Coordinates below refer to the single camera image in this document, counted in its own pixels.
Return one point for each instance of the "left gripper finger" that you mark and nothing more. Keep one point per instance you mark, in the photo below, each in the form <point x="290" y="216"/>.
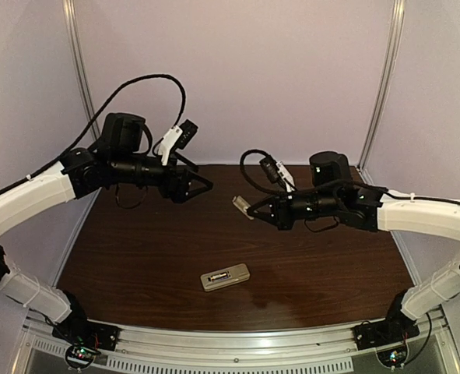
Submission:
<point x="195" y="185"/>
<point x="179" y="157"/>

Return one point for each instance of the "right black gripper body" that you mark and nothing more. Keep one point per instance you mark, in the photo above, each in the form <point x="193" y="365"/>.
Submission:
<point x="280" y="213"/>

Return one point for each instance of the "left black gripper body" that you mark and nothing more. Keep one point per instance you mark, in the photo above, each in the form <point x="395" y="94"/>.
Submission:
<point x="177" y="187"/>

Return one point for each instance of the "grey remote control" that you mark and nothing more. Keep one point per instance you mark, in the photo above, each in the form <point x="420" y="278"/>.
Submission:
<point x="239" y="274"/>

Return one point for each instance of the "white gold AAA battery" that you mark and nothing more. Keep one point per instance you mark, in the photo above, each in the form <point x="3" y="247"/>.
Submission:
<point x="219" y="276"/>

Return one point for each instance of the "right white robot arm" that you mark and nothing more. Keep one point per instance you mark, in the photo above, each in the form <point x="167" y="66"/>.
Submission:
<point x="365" y="207"/>

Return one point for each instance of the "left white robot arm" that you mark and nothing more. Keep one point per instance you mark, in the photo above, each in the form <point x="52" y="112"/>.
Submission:
<point x="114" y="159"/>

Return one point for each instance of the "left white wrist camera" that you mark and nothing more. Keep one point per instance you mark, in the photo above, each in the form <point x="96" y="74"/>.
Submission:
<point x="167" y="143"/>

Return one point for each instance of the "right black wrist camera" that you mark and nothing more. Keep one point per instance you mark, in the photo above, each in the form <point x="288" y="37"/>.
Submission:
<point x="277" y="173"/>

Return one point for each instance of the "front aluminium rail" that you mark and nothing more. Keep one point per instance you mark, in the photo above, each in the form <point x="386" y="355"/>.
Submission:
<point x="324" y="349"/>

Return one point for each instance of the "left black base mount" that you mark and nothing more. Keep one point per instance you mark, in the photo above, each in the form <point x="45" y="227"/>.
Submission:
<point x="87" y="341"/>

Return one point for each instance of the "left aluminium frame post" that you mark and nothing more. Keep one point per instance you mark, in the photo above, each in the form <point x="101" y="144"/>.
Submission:
<point x="78" y="58"/>

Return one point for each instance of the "aluminium frame post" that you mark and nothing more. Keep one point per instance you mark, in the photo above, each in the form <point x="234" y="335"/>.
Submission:
<point x="78" y="58"/>
<point x="391" y="54"/>

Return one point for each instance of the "right aluminium frame post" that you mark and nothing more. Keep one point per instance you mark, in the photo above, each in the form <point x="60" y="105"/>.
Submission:
<point x="391" y="54"/>

